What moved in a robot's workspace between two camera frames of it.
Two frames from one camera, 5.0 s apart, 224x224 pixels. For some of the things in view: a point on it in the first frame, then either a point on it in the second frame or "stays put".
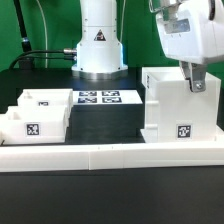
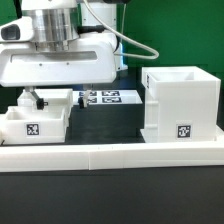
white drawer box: (48, 97) stays put
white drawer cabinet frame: (174, 113) stays put
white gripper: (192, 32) -> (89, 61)
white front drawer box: (30, 125) stays put
